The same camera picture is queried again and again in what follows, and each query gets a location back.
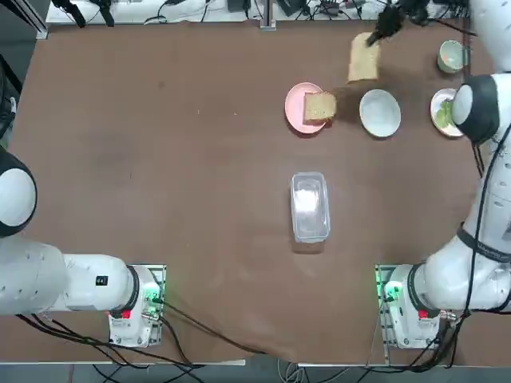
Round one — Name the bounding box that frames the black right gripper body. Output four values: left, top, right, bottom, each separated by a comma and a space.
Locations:
382, 0, 430, 31

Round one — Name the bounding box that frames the brown-crust bread slice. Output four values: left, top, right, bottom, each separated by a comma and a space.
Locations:
303, 91, 338, 124
347, 32, 382, 84

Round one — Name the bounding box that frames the pale green bowl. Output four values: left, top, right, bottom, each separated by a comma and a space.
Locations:
438, 39, 469, 74

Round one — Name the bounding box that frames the aluminium camera post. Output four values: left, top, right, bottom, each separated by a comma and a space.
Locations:
259, 0, 278, 30

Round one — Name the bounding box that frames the black bench device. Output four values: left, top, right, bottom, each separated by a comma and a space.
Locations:
277, 0, 311, 18

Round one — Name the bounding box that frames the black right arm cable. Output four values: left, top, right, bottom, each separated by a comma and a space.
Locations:
422, 11, 511, 332

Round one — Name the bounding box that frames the green lettuce leaf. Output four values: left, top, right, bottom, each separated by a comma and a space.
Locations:
434, 99, 457, 128

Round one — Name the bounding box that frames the black tripod leg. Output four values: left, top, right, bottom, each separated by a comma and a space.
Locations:
95, 0, 115, 27
51, 0, 87, 30

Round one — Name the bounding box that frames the black table cable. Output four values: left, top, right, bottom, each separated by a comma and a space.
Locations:
159, 298, 283, 357

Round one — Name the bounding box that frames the white round plate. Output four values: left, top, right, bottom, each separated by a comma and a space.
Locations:
358, 89, 402, 139

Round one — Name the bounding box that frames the clear plastic food container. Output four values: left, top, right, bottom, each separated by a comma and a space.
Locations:
289, 171, 332, 244

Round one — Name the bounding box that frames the pale pinkish round plate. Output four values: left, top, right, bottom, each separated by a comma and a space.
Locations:
430, 88, 466, 139

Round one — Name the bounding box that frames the pink round plate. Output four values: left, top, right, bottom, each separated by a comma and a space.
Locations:
284, 82, 335, 135

